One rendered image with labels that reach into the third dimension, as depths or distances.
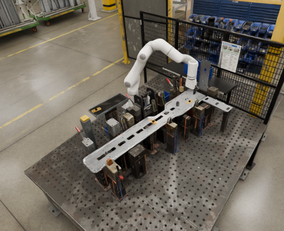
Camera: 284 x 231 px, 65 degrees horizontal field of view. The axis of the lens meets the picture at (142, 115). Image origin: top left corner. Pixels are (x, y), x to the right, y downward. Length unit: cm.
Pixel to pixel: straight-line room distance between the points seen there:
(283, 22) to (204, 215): 167
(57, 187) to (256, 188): 215
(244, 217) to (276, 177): 70
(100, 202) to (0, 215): 151
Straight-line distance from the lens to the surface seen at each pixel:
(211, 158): 220
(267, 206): 291
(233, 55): 251
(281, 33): 232
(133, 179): 202
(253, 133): 255
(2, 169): 364
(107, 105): 206
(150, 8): 449
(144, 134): 194
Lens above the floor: 236
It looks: 39 degrees down
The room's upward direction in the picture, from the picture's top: 5 degrees counter-clockwise
